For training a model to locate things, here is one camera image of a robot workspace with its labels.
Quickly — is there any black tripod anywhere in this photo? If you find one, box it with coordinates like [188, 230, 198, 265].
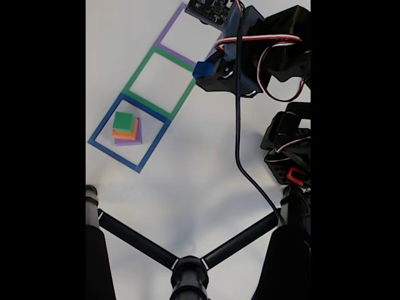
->
[86, 184, 311, 300]

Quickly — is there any red clamp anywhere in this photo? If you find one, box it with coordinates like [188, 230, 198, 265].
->
[286, 167, 309, 185]

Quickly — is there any orange square block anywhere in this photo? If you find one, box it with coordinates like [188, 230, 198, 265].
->
[111, 117, 139, 141]

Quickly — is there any thick black camera cable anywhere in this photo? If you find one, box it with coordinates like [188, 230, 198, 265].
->
[234, 0, 284, 223]

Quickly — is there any purple square block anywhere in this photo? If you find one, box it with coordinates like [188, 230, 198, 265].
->
[114, 117, 144, 147]

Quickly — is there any circuit board camera, blue mount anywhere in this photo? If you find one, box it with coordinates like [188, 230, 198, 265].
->
[184, 0, 265, 62]

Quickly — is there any green square frame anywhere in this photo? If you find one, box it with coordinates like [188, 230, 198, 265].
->
[121, 46, 198, 121]

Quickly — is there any red white gripper servo cable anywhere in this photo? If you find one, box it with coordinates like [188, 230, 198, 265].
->
[214, 0, 306, 103]

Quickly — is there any purple square frame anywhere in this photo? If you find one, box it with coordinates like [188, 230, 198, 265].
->
[154, 2, 219, 72]

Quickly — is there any red white base servo cable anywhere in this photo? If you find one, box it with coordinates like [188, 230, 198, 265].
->
[264, 136, 311, 165]

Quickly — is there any small blue cube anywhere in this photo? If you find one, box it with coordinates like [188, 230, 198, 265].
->
[192, 61, 216, 79]

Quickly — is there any blue square frame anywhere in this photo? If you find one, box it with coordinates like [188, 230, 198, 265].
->
[87, 92, 172, 174]

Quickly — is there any green cube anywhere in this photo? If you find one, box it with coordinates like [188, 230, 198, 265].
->
[112, 111, 136, 133]

